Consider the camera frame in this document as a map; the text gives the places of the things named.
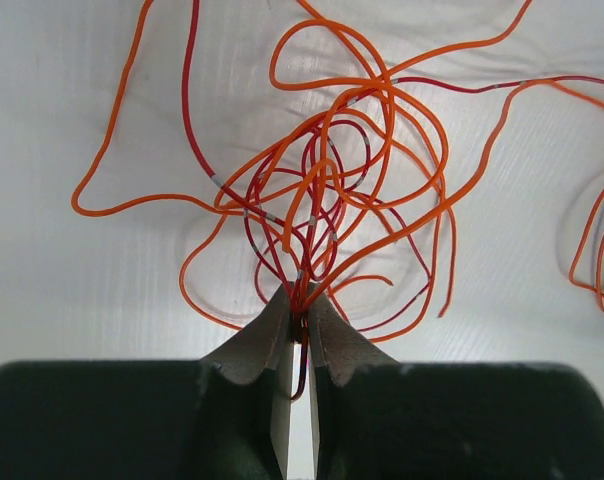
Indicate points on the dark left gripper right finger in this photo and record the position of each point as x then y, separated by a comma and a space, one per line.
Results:
374, 417

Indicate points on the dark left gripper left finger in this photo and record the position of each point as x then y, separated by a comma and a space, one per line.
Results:
223, 416

